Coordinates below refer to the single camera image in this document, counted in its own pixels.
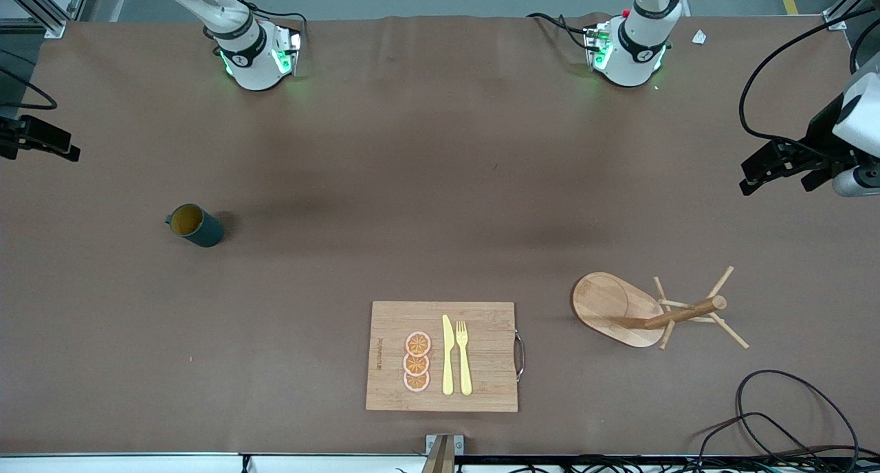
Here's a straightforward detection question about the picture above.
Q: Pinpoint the dark green ribbed cup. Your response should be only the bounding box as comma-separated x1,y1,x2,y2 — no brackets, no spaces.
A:
164,203,226,249

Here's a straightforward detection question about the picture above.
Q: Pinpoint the wooden mug tree stand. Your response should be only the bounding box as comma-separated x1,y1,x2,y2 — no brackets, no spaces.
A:
571,265,751,351

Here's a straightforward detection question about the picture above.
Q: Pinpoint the yellow plastic fork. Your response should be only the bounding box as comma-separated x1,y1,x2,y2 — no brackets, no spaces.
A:
455,320,474,397

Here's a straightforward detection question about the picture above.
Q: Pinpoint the yellow plastic knife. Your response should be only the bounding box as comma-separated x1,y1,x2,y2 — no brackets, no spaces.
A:
441,314,456,396

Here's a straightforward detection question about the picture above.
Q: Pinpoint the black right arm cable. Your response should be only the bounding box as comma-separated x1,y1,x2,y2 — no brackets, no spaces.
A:
0,66,58,111

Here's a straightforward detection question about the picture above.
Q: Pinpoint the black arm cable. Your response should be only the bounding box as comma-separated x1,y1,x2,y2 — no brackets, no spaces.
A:
738,4,880,159
0,66,58,111

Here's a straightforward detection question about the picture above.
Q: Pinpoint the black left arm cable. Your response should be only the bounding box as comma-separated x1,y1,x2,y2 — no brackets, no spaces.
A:
738,4,880,159

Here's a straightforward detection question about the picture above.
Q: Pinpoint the aluminium frame profile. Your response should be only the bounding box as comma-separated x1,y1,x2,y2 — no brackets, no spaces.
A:
0,0,95,39
823,0,880,32

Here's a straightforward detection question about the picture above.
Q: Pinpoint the black looped floor cable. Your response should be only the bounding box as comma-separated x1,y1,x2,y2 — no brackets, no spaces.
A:
735,369,861,472
696,412,829,473

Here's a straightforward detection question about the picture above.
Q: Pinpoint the black left base cable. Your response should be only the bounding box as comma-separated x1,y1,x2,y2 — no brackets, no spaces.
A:
527,12,593,52

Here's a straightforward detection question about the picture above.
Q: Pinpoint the black base cable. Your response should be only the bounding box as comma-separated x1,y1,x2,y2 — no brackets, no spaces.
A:
234,4,308,32
527,12,593,52

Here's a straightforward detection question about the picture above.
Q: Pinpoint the black right base cable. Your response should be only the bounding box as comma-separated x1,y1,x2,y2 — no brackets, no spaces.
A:
234,4,308,32

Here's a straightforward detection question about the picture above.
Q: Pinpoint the white table edge rail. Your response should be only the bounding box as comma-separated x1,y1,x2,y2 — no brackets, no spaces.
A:
0,452,428,473

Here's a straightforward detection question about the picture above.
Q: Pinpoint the bamboo cutting board with handle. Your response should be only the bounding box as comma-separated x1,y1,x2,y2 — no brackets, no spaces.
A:
365,301,526,413

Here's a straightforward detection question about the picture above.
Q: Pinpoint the metal bracket with wooden bar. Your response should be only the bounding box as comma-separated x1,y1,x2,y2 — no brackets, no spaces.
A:
425,434,465,473

